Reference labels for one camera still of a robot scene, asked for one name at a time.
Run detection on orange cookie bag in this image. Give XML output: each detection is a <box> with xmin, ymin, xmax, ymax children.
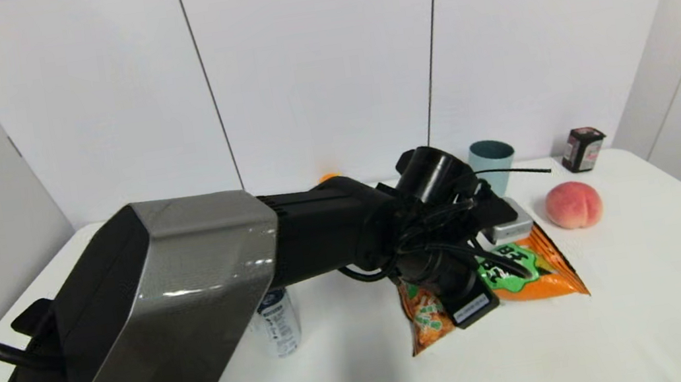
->
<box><xmin>391</xmin><ymin>218</ymin><xmax>595</xmax><ymax>359</ymax></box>

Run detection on teal plastic cup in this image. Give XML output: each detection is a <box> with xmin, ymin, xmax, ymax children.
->
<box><xmin>466</xmin><ymin>136</ymin><xmax>521</xmax><ymax>201</ymax></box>

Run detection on pink peach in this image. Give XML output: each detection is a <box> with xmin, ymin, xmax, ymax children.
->
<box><xmin>542</xmin><ymin>177</ymin><xmax>606</xmax><ymax>234</ymax></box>

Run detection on white bottle with blue cap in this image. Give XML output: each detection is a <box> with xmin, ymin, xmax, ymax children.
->
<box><xmin>247</xmin><ymin>285</ymin><xmax>306</xmax><ymax>362</ymax></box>

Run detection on dark jam jar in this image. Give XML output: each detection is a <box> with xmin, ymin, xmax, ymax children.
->
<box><xmin>558</xmin><ymin>125</ymin><xmax>610</xmax><ymax>175</ymax></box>

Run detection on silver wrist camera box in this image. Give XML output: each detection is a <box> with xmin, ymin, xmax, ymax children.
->
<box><xmin>474</xmin><ymin>191</ymin><xmax>536</xmax><ymax>247</ymax></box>

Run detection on black wrist cable bundle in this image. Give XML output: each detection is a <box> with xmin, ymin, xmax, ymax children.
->
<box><xmin>327</xmin><ymin>160</ymin><xmax>568</xmax><ymax>305</ymax></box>

